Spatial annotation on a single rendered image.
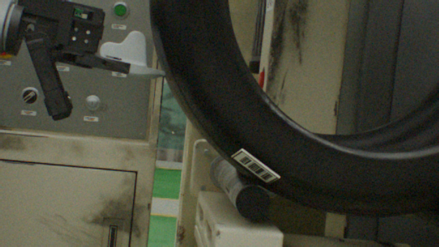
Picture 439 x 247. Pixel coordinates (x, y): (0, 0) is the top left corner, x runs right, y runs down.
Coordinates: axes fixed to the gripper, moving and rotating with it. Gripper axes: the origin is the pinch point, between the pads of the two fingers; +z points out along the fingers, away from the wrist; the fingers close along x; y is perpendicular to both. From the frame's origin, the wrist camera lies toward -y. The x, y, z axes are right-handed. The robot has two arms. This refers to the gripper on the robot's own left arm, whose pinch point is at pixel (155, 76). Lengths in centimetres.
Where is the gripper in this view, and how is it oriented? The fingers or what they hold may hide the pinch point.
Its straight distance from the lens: 122.2
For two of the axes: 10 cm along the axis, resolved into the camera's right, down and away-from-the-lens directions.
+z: 9.7, 2.2, 1.0
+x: -0.9, -0.6, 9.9
